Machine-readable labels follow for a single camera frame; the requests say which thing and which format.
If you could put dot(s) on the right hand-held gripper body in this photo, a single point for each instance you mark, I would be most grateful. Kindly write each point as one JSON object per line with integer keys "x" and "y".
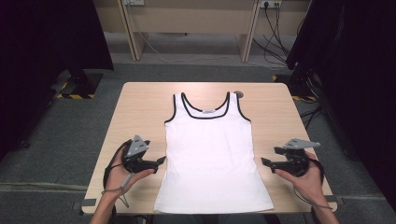
{"x": 295, "y": 160}

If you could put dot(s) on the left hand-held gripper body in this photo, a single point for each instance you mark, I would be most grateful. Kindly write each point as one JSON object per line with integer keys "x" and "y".
{"x": 137, "y": 148}

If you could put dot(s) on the white tank top black trim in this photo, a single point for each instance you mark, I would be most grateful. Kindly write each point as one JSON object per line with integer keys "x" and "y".
{"x": 211, "y": 161}

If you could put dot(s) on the person's right hand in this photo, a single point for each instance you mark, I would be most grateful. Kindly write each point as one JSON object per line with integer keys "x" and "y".
{"x": 308, "y": 183}

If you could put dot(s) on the person's left hand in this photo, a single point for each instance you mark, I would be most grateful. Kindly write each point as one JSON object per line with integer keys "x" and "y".
{"x": 116, "y": 180}

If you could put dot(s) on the grey tape piece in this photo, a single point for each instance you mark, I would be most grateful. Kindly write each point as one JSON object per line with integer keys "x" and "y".
{"x": 329, "y": 198}
{"x": 89, "y": 202}

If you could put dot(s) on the yellow black hazard tape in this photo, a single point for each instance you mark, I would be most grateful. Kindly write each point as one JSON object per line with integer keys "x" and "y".
{"x": 297, "y": 98}
{"x": 74, "y": 96}

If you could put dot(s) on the grey round table grommet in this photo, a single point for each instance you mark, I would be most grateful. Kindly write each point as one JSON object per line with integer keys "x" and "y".
{"x": 240, "y": 93}

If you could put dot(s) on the black stand base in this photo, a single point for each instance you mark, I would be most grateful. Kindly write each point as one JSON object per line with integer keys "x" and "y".
{"x": 84, "y": 82}
{"x": 300, "y": 84}

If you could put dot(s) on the black curtain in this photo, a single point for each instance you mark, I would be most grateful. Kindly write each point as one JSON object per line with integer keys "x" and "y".
{"x": 358, "y": 62}
{"x": 31, "y": 46}

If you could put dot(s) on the beige desk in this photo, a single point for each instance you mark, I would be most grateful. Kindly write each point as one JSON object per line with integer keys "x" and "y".
{"x": 193, "y": 18}

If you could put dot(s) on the white wall socket with plugs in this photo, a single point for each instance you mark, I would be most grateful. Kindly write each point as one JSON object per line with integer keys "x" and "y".
{"x": 271, "y": 3}

